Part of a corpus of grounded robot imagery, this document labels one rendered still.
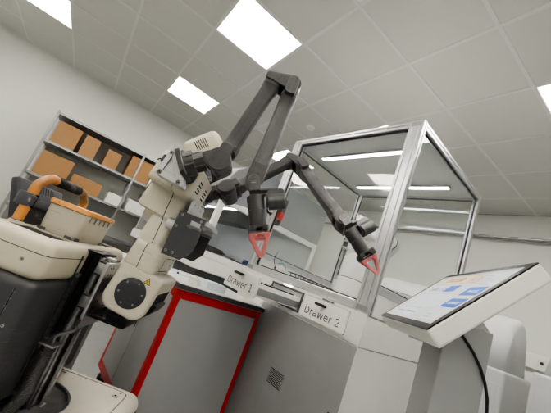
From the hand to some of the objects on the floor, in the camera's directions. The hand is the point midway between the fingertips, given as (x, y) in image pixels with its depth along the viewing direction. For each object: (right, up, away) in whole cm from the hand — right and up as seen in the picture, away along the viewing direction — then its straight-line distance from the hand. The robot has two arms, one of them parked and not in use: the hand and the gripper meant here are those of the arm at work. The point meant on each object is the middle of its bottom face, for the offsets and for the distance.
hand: (377, 272), depth 121 cm
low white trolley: (-113, -91, +55) cm, 155 cm away
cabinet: (-30, -126, +64) cm, 144 cm away
